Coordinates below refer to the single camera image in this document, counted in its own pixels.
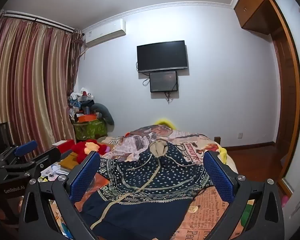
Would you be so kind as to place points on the small black wall monitor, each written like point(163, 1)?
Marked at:
point(163, 81)

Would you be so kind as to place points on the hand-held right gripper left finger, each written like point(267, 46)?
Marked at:
point(86, 175)

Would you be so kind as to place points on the black wall television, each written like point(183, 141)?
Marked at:
point(162, 55)

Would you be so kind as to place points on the grey pillow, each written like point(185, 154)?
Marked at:
point(106, 112)

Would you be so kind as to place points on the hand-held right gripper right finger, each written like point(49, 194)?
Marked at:
point(218, 177)

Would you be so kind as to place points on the red plush toy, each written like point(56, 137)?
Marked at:
point(83, 148)

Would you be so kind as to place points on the white air conditioner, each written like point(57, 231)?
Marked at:
point(105, 32)

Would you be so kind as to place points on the striped curtain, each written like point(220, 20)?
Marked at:
point(27, 85)

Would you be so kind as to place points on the navy patterned hoodie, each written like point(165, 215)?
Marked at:
point(140, 180)

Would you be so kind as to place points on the orange box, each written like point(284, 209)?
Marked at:
point(86, 117)

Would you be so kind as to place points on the wooden overhead cabinet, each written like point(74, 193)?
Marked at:
point(255, 5)

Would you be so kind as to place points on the curtain rod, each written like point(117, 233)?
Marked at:
point(37, 21)

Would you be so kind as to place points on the red box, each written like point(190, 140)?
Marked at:
point(66, 146)

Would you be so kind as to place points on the white wall socket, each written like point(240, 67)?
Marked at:
point(240, 135)

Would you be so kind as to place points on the wooden door frame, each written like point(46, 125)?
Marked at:
point(288, 92)

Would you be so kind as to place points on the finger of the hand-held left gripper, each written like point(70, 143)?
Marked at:
point(26, 146)
point(43, 161)

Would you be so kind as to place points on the pile of clutter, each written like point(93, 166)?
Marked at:
point(78, 102)

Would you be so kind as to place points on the printed blanket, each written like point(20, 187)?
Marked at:
point(145, 140)

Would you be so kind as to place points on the wooden bed post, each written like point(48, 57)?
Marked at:
point(217, 140)

